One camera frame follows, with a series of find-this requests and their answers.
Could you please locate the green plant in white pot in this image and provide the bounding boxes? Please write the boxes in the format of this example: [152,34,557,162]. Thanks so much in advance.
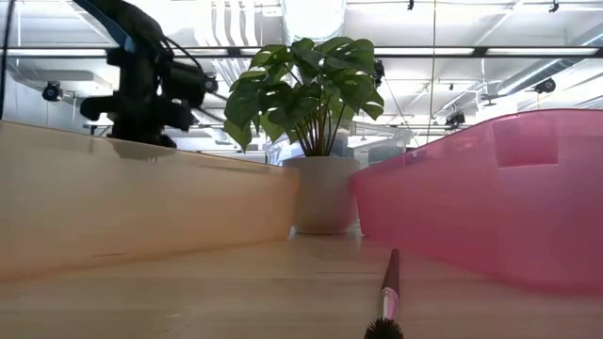
[223,36,385,235]

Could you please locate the pink translucent plastic bin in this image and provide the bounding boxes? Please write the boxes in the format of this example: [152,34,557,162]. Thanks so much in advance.
[348,107,603,297]

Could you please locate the black aluminium rig frame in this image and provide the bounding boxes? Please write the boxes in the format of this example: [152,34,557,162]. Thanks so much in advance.
[0,0,603,121]

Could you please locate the maroon handle paintbrush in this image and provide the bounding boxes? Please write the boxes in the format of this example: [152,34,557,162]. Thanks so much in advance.
[363,248,405,339]

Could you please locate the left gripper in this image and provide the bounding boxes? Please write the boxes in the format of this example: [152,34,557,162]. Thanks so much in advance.
[78,89,197,150]

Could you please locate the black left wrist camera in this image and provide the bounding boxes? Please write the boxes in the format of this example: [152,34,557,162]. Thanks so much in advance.
[162,60,208,108]

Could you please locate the orange translucent plastic bin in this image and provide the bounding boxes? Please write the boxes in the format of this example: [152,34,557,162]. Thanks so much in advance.
[0,120,301,283]

